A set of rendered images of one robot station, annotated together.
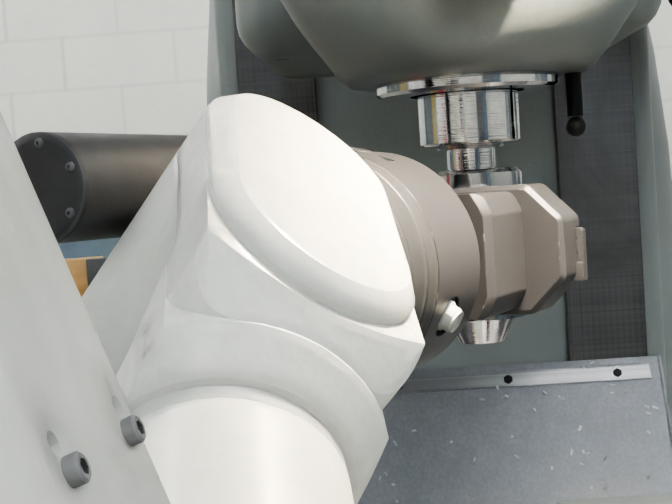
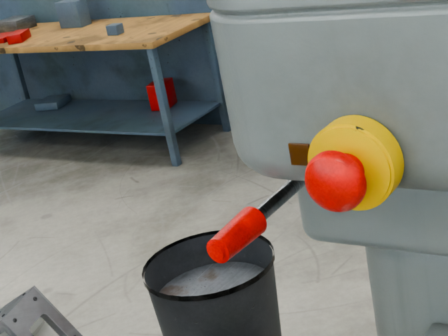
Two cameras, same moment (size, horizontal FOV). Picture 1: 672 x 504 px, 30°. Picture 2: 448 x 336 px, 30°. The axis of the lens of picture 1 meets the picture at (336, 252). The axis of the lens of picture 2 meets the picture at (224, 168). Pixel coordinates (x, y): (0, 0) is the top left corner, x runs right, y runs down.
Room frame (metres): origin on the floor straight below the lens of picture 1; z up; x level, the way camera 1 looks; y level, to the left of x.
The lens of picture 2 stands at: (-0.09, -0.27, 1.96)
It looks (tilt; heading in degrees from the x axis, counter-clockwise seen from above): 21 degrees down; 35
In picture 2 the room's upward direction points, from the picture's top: 11 degrees counter-clockwise
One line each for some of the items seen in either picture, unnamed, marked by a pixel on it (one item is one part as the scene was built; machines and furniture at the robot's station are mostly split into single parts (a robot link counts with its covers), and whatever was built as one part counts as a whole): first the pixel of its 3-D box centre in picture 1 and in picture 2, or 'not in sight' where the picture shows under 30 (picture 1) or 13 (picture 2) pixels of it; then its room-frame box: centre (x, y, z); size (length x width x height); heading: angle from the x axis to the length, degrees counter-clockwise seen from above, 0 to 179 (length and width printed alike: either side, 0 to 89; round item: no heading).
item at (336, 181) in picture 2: not in sight; (339, 177); (0.34, -0.06, 1.76); 0.04 x 0.03 x 0.04; 87
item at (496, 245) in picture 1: (396, 265); not in sight; (0.51, -0.02, 1.23); 0.13 x 0.12 x 0.10; 63
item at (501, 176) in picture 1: (472, 180); not in sight; (0.59, -0.07, 1.26); 0.05 x 0.05 x 0.01
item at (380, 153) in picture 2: not in sight; (355, 163); (0.36, -0.06, 1.76); 0.06 x 0.02 x 0.06; 87
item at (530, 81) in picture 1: (466, 85); not in sight; (0.59, -0.07, 1.31); 0.09 x 0.09 x 0.01
